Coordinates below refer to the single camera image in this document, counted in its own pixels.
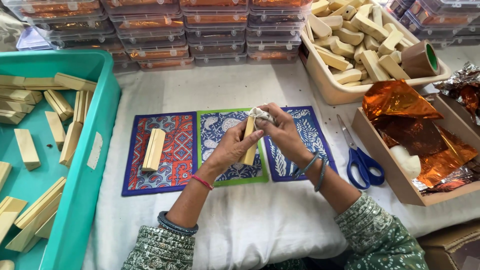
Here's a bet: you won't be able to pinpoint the blue handled scissors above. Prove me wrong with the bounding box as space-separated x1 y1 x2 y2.
336 114 385 190

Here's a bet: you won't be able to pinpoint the brown tape roll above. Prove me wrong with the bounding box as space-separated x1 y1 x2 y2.
400 40 441 79

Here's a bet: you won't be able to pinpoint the long pale wooden block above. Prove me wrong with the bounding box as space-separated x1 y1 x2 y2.
239 115 259 166
142 128 166 172

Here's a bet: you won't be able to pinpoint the grey bangles on right wrist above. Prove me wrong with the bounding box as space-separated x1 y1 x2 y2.
292 151 328 193

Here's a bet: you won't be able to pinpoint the camouflage fabric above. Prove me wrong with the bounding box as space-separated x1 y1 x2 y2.
0 8 25 52

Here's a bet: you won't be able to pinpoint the person's right hand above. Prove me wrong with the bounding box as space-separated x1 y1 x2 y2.
255 103 320 169

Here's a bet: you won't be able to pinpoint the brown cardboard box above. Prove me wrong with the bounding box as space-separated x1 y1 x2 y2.
417 220 480 270

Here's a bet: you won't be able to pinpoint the red blue patterned fabric mat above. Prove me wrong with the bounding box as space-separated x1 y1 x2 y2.
121 111 198 197

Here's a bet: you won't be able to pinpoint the stacks of clear plastic boxes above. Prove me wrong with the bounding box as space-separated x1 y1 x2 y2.
0 0 480 74

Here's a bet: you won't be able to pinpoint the orange foil sheets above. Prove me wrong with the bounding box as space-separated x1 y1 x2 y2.
362 79 479 189

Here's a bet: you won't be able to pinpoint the shallow wooden tray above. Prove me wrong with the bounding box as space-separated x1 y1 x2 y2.
351 94 480 207

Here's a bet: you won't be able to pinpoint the green bordered paisley fabric mat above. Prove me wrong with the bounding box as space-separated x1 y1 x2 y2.
196 108 269 187

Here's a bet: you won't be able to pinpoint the white table cloth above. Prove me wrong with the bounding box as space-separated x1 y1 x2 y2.
82 45 480 270

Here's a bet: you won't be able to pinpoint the pile of wooden blocks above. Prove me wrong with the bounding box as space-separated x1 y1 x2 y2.
0 72 98 270

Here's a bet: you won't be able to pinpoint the beige plastic tub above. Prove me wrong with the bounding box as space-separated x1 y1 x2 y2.
299 0 453 106

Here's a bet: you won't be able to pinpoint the crumpled silver foil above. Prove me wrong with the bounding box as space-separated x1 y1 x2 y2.
433 61 480 126

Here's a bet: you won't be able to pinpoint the green embroidered garment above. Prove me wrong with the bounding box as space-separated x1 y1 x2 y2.
121 192 430 270

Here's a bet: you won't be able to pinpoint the red thread bracelet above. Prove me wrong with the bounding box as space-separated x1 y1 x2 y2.
191 174 214 191

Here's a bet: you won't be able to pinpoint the white cotton ball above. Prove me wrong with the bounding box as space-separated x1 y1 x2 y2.
390 145 422 180

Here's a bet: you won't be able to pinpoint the white polishing cloth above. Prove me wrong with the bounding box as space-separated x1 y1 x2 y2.
247 106 279 127

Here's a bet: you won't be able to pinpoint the person's left hand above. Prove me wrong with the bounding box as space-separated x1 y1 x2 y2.
205 117 265 181

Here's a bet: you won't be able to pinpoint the heap of carved wooden handles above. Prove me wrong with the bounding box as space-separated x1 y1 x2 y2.
304 0 415 88

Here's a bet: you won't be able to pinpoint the teal plastic crate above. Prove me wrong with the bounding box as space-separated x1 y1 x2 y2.
0 50 122 270

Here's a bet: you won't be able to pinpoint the purple tinted plastic box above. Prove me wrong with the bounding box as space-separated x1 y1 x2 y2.
16 26 53 52

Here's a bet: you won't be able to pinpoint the blue leaf print fabric mat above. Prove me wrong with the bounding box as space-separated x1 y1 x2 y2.
263 106 338 183

